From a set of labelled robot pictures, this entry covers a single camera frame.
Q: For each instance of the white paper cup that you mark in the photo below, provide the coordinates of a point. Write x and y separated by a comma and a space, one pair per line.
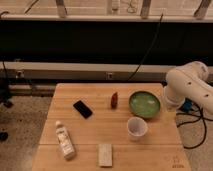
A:
136, 128

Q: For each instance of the blue connector box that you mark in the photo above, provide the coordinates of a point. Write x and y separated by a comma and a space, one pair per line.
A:
187, 105

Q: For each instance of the white rectangular block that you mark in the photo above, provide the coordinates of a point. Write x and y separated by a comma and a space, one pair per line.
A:
105, 155

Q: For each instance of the black smartphone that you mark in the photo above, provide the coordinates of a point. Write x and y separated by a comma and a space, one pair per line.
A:
85, 111

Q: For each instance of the grey metal rail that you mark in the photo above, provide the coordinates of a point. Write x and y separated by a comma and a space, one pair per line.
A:
86, 71

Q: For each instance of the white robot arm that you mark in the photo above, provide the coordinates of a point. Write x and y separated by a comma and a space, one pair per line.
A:
188, 81

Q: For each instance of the white plastic bottle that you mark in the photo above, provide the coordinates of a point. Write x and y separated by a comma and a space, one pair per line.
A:
65, 142

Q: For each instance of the green bowl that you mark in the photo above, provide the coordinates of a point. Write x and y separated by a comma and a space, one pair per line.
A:
144, 104

